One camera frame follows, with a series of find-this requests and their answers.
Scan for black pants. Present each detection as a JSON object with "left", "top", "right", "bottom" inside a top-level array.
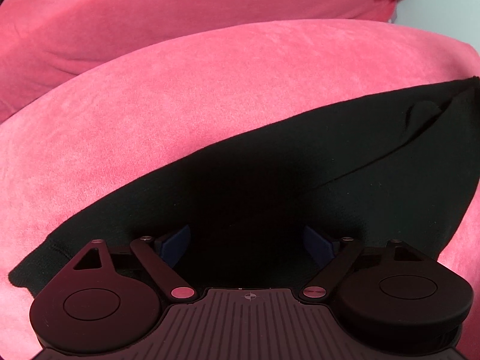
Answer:
[{"left": 8, "top": 77, "right": 479, "bottom": 295}]

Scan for pink far bed cover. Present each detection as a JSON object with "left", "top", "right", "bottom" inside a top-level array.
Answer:
[{"left": 1, "top": 0, "right": 397, "bottom": 119}]

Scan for pink bed sheet near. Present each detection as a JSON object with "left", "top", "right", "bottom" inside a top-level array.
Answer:
[{"left": 1, "top": 19, "right": 479, "bottom": 359}]

